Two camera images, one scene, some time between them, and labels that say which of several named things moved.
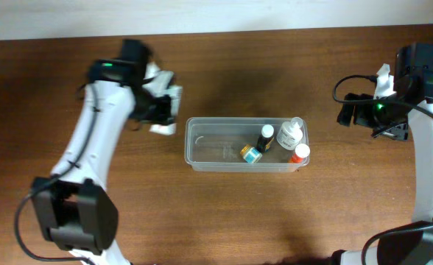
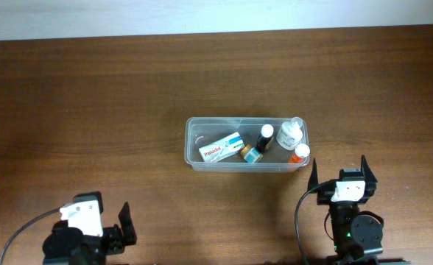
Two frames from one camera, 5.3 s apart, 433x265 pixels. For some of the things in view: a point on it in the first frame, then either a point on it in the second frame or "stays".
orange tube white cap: [302, 151] stays
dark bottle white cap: [267, 132] stays
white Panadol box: [169, 129] to [222, 147]
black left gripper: [161, 112] to [115, 235]
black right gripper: [354, 110] to [324, 197]
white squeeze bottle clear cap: [290, 134] stays
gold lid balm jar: [251, 154] stays
